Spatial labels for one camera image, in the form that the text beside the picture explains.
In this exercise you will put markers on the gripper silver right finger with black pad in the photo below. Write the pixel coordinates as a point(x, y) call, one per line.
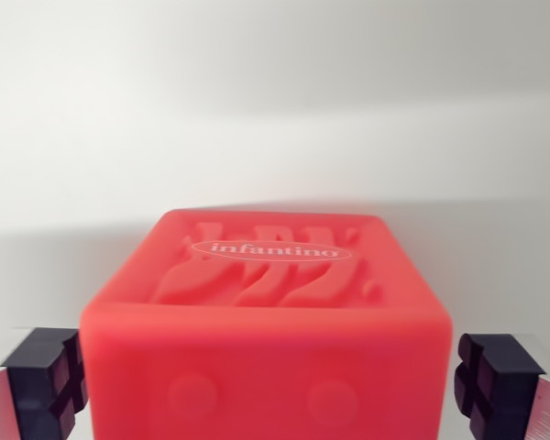
point(509, 389)

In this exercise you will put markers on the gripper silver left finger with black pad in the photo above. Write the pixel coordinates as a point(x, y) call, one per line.
point(32, 389)

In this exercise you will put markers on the red infantino rubber cube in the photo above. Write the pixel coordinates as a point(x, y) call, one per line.
point(266, 348)

